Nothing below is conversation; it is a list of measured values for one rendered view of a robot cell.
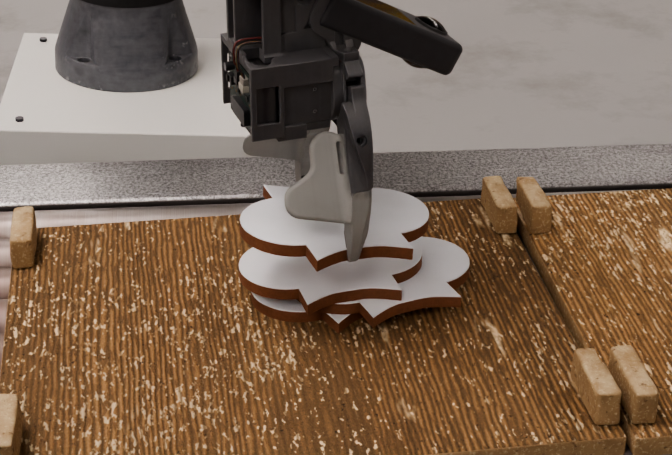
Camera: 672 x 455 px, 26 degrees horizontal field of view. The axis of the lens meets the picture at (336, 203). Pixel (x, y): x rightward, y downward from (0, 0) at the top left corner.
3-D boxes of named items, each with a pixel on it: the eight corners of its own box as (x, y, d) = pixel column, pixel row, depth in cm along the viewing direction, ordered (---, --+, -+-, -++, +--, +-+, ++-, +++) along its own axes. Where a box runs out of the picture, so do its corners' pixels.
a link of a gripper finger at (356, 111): (333, 193, 101) (315, 69, 100) (357, 189, 102) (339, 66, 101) (355, 194, 97) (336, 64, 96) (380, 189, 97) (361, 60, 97)
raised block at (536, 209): (512, 203, 125) (514, 174, 123) (533, 201, 125) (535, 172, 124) (530, 236, 119) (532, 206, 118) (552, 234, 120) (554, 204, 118)
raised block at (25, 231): (15, 235, 120) (11, 205, 118) (38, 233, 120) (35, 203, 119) (11, 271, 114) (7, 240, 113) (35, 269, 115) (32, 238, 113)
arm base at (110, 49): (53, 41, 161) (50, -46, 156) (189, 39, 164) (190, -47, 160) (57, 94, 148) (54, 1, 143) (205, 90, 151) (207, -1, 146)
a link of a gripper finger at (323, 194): (288, 272, 100) (267, 139, 99) (368, 258, 102) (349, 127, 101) (301, 275, 97) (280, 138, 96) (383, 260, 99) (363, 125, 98)
